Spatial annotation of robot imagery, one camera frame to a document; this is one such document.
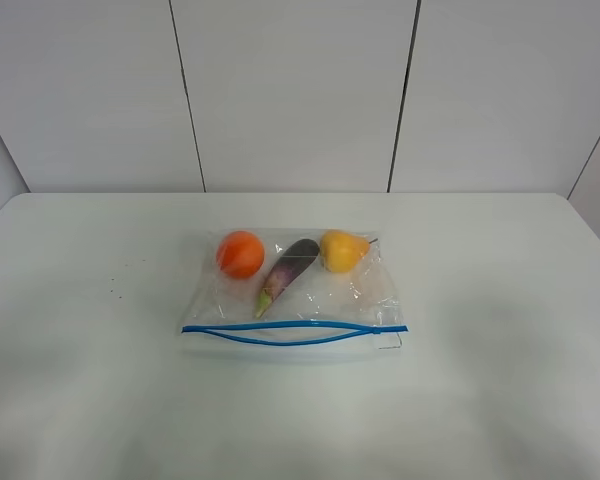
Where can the clear zip bag blue zipper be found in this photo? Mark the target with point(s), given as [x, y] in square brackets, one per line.
[318, 308]

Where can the purple eggplant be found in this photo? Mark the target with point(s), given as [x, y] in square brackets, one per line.
[290, 265]

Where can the yellow pear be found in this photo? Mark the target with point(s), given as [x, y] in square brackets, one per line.
[341, 251]

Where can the orange fruit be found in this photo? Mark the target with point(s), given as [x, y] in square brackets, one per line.
[240, 255]

